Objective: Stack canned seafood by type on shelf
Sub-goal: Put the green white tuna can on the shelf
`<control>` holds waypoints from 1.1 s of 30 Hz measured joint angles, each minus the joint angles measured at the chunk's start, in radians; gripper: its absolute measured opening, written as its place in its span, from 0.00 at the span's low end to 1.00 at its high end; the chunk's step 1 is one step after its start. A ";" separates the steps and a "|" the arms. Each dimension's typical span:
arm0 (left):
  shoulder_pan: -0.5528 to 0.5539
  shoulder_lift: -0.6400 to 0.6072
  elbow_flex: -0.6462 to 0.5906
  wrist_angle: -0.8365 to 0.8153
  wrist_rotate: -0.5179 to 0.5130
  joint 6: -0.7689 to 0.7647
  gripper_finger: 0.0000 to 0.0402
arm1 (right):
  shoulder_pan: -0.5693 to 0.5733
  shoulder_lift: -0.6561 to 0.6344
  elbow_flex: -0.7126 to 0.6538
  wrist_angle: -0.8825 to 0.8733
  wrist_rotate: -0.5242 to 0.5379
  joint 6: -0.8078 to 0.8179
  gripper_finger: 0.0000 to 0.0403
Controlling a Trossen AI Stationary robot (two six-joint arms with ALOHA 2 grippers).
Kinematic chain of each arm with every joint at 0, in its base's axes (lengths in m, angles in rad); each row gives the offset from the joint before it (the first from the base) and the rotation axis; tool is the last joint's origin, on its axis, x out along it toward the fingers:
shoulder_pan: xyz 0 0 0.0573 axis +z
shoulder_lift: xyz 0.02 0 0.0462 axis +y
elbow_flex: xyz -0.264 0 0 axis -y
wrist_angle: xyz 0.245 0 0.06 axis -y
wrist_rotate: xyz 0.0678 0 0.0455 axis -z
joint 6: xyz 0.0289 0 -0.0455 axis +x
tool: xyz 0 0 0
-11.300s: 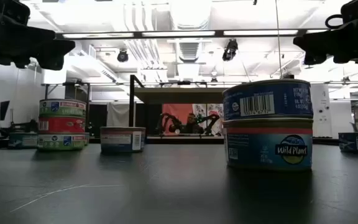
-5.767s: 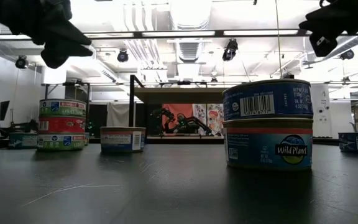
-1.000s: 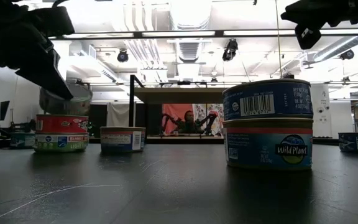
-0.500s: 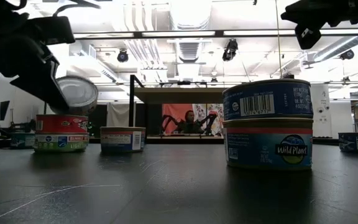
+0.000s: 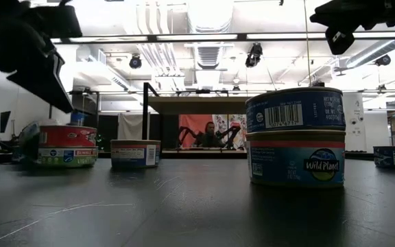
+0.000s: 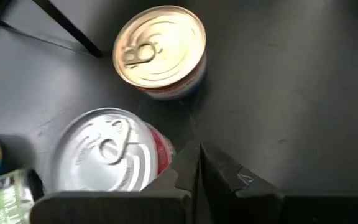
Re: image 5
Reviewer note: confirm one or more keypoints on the background black robot arm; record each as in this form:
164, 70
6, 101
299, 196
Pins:
233, 132
187, 135

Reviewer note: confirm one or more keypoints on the red label tuna can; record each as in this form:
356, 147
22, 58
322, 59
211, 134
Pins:
63, 137

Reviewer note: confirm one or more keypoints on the blue storage bin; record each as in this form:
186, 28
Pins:
79, 118

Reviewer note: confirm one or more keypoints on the dark blue fish can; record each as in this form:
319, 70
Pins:
389, 158

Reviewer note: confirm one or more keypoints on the colourful floral poster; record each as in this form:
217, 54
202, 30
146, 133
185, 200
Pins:
233, 120

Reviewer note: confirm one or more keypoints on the black ceiling camera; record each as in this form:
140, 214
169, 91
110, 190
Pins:
135, 61
254, 55
383, 60

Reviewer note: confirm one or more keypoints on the dark blue barcode can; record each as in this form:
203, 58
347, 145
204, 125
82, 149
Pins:
307, 103

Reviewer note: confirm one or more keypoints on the white ceiling air duct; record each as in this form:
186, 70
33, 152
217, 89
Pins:
208, 56

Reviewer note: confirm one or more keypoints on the white hanging cloth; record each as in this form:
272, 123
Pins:
130, 125

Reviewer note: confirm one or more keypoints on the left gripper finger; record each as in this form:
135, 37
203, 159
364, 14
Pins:
43, 79
55, 22

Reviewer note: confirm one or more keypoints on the wooden shelf with black frame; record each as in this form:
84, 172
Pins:
197, 104

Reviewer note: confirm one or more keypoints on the black monitor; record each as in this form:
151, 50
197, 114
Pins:
1, 121

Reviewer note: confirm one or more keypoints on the orange backdrop cloth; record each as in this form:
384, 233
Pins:
192, 118

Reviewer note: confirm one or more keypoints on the person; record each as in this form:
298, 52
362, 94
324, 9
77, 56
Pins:
210, 135

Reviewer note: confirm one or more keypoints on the Wild Planet blue can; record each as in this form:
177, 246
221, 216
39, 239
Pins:
279, 161

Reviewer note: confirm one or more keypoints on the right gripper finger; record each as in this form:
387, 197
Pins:
341, 43
338, 13

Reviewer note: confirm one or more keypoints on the gold lid red blue can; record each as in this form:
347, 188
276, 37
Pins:
129, 154

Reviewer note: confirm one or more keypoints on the teal label fish can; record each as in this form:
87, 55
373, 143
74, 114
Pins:
19, 154

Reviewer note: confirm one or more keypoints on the black overhead frame beam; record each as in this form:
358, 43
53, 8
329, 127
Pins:
242, 36

